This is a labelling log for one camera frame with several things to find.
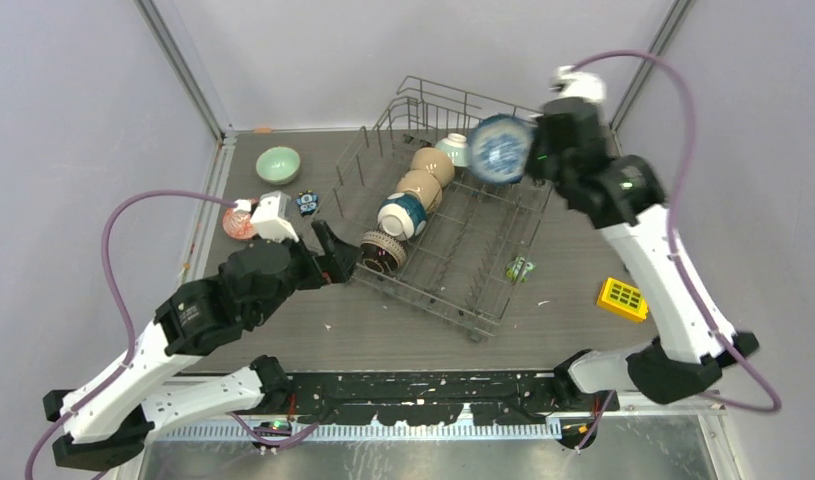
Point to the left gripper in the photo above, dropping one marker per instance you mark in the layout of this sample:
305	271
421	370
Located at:
336	265

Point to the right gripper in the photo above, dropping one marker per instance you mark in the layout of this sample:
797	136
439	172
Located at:
533	166

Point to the brown ribbed bowl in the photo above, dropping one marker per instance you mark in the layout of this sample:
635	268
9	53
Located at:
381	252

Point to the blue floral white bowl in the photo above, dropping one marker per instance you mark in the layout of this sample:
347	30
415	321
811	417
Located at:
498	147

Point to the pale green celadon bowl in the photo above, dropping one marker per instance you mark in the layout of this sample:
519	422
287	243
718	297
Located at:
278	165

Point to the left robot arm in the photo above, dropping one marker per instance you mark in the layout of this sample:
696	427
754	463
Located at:
110	420

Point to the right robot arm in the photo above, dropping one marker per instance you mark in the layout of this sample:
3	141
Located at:
625	202

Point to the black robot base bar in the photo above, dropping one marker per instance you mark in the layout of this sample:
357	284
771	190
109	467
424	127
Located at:
428	399

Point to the teal and white bowl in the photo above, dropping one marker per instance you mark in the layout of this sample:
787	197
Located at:
402	216

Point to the light green striped bowl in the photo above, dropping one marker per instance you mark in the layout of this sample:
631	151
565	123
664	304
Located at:
455	146

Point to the beige bowl lower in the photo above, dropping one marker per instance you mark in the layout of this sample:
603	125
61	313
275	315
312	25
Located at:
424	186

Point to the beige bowl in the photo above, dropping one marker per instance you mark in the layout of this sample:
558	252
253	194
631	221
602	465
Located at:
424	186
435	162

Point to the green owl toy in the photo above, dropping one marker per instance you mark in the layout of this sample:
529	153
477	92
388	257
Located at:
519	269

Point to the beige bowl upper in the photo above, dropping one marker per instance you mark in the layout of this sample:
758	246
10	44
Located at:
435	162

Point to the yellow toy block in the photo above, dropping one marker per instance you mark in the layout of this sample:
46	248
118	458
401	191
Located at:
622	299

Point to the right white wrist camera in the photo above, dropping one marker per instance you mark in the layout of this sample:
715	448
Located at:
571	83

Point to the grey wire dish rack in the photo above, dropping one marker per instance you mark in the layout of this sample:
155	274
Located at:
455	269

